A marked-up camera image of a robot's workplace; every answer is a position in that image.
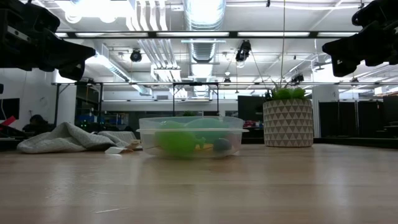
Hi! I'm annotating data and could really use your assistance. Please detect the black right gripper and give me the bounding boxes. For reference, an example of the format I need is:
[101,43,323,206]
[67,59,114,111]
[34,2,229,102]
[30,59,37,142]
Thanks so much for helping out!
[322,24,398,78]

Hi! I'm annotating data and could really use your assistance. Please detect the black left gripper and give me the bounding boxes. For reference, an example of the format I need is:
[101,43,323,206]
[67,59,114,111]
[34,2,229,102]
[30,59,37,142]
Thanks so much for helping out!
[0,18,96,82]

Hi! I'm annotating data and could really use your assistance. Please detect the green textured toy fruit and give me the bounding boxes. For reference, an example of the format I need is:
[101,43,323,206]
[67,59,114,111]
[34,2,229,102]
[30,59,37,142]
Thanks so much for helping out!
[154,120,206,157]

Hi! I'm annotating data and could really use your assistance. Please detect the dark round toy fruit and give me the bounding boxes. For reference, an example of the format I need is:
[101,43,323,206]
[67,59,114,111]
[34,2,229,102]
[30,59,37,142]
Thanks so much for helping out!
[213,138,233,153]

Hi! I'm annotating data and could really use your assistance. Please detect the green ribbed toy vegetable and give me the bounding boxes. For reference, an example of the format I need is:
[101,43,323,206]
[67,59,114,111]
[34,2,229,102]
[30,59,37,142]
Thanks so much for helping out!
[185,117,233,144]

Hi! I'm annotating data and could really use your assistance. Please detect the yellow toy banana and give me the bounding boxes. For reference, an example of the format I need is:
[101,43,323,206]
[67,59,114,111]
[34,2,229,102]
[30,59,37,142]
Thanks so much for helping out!
[194,143,217,152]

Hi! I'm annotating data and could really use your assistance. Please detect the clear plastic tupperware container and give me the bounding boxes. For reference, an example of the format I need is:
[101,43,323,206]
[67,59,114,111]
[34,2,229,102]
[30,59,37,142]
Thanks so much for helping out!
[136,115,249,160]

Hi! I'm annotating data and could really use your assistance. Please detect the black room divider panels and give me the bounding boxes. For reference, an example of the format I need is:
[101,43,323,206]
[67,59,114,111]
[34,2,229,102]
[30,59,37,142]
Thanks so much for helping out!
[318,101,384,138]

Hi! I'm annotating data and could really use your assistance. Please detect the person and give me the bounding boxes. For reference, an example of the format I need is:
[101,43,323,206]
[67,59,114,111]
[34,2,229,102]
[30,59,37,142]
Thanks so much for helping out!
[23,114,53,133]

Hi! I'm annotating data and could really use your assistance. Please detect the black ceiling spotlight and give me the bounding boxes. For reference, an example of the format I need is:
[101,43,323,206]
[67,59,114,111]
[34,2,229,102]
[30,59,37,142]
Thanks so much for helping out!
[129,49,143,63]

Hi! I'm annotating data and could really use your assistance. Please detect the green artificial succulent plant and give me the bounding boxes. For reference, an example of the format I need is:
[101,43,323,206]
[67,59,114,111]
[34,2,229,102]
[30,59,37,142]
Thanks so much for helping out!
[266,79,308,101]

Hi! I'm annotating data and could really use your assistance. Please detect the grey cloth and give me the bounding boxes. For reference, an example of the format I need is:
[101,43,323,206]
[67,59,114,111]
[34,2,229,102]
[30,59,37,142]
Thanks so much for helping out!
[17,121,139,154]

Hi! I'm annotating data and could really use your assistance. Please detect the white triangle-patterned plant pot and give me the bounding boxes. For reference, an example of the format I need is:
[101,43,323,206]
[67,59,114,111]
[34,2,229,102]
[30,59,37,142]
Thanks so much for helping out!
[262,98,314,147]

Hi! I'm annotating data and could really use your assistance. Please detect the black background screen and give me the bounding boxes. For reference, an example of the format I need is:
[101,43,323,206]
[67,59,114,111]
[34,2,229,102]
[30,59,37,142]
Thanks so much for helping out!
[238,95,266,123]

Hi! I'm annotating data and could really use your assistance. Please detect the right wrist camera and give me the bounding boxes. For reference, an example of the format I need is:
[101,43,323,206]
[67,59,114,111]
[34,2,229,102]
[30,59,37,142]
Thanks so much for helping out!
[351,0,398,30]

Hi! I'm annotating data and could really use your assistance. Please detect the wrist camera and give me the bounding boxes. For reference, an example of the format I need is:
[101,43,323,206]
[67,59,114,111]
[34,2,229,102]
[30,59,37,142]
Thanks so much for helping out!
[0,0,62,34]
[351,0,398,30]

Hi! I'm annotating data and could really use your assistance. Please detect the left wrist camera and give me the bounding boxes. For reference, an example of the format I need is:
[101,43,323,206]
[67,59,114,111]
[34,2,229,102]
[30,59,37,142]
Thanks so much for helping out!
[0,0,62,34]

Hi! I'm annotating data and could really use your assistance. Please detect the black hanging camera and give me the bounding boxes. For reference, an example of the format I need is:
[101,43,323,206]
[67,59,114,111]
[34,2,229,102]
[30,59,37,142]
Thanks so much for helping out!
[234,39,252,63]

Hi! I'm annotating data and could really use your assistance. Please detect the black overhead frame bar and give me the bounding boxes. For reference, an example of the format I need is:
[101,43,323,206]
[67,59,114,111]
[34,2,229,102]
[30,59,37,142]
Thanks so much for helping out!
[54,30,361,40]

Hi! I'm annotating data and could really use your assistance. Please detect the silver ventilation duct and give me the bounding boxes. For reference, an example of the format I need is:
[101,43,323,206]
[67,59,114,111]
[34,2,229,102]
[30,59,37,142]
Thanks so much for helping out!
[182,0,227,97]

